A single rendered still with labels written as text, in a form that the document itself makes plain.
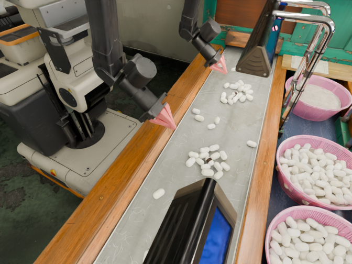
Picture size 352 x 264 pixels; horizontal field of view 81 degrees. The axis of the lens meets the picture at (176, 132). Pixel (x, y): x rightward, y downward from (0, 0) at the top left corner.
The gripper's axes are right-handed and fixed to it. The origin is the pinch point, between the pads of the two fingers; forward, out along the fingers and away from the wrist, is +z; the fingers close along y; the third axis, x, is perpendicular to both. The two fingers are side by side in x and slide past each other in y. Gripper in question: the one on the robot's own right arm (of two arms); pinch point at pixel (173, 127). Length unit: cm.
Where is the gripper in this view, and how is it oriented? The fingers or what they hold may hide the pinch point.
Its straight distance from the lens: 62.9
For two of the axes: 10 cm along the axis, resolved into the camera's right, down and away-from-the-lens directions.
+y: 4.1, -6.6, 6.3
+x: -5.9, 3.3, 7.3
